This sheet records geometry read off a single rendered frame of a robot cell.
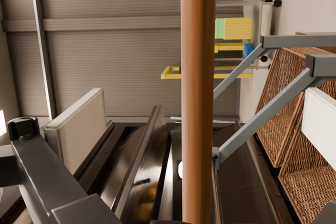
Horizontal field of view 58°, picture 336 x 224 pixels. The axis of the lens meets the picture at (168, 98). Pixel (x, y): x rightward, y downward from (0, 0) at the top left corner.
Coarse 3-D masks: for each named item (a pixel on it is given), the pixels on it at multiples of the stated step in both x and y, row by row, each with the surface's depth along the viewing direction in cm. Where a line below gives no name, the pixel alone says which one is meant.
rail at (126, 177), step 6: (150, 114) 170; (150, 120) 160; (144, 132) 145; (138, 144) 132; (138, 150) 126; (132, 156) 122; (132, 162) 116; (126, 174) 108; (126, 180) 104; (120, 186) 101; (120, 192) 97; (114, 204) 92; (114, 210) 89
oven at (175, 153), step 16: (112, 128) 193; (128, 128) 192; (176, 128) 189; (112, 144) 166; (176, 144) 192; (256, 144) 161; (96, 160) 149; (176, 160) 195; (256, 160) 143; (80, 176) 134; (96, 176) 135; (160, 176) 150; (176, 176) 198; (272, 176) 130; (160, 192) 137; (176, 192) 202; (272, 192) 119; (160, 208) 129; (176, 208) 205; (272, 208) 109; (288, 208) 109
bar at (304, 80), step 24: (264, 48) 110; (240, 72) 113; (312, 72) 62; (216, 96) 116; (288, 96) 65; (264, 120) 67; (240, 144) 69; (216, 168) 71; (216, 192) 56; (216, 216) 50
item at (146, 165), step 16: (160, 112) 179; (160, 128) 168; (144, 144) 130; (160, 144) 159; (144, 160) 122; (160, 160) 151; (144, 176) 117; (128, 192) 96; (144, 192) 112; (128, 208) 93; (144, 208) 108
